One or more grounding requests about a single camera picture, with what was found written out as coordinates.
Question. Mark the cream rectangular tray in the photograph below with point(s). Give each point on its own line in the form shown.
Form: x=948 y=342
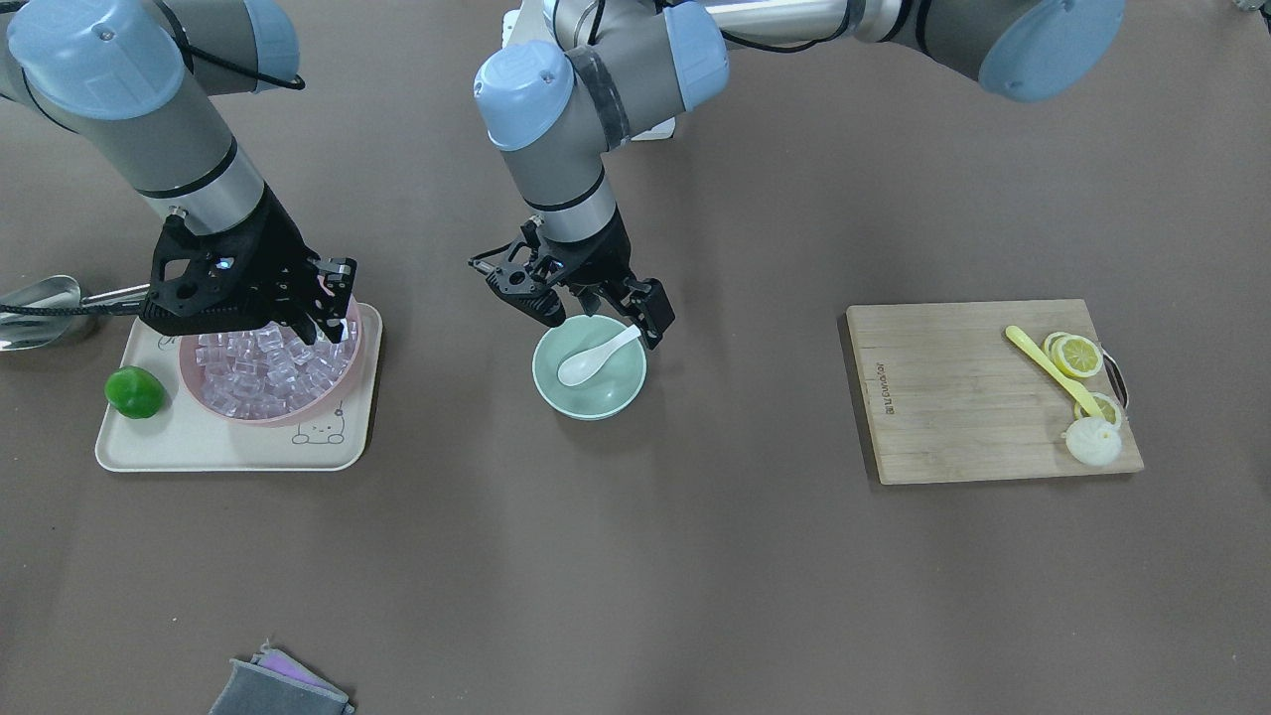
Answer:
x=328 y=435

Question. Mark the pink bowl of ice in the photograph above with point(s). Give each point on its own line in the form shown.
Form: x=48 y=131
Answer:
x=269 y=376

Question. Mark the white ceramic spoon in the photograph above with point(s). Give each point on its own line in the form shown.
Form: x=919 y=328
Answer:
x=583 y=366

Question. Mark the lemon slice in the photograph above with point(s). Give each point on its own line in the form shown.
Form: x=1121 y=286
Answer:
x=1109 y=408
x=1074 y=355

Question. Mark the lemon slice lower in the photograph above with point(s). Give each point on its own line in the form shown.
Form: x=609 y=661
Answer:
x=1109 y=408

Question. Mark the white onion piece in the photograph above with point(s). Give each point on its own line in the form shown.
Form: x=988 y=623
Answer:
x=1093 y=441

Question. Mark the metal ice scoop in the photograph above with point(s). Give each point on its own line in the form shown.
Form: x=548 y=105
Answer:
x=55 y=310

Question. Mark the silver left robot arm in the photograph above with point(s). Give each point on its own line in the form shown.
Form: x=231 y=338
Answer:
x=604 y=72

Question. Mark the mint green bowl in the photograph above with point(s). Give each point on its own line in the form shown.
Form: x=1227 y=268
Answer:
x=607 y=392

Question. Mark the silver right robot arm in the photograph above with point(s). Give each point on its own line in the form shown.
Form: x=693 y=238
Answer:
x=136 y=79

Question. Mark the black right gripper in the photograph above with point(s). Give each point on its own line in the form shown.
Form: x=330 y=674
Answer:
x=275 y=245

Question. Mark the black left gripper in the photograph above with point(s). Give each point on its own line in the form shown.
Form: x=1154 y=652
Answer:
x=608 y=256

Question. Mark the bamboo cutting board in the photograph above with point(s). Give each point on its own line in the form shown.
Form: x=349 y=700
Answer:
x=947 y=398

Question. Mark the lemon slice upper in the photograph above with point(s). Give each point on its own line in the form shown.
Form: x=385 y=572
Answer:
x=1074 y=355

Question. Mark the yellow plastic knife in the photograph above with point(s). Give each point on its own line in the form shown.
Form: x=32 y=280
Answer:
x=1078 y=392

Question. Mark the green lime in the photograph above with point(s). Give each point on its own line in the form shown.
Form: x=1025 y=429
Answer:
x=134 y=392

